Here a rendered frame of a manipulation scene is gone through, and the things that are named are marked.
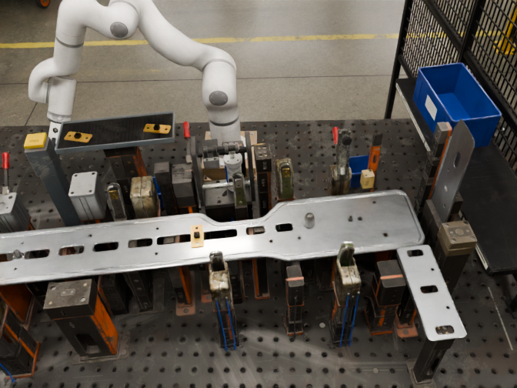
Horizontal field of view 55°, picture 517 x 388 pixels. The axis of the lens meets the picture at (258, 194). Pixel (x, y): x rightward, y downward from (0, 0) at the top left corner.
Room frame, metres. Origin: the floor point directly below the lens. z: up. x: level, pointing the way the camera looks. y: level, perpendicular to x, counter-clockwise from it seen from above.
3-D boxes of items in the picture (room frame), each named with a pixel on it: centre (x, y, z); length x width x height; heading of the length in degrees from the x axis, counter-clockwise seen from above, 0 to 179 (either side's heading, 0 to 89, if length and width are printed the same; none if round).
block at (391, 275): (0.78, -0.36, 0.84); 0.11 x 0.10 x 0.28; 3
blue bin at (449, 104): (1.35, -0.69, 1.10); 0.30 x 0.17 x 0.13; 6
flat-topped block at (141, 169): (1.25, 0.44, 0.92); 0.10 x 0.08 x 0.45; 93
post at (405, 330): (0.77, -0.44, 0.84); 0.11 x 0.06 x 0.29; 3
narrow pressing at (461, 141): (0.96, -0.54, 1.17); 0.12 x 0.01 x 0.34; 3
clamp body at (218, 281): (0.76, 0.12, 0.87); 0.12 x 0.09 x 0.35; 3
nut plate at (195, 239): (0.93, 0.19, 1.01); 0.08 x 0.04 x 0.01; 4
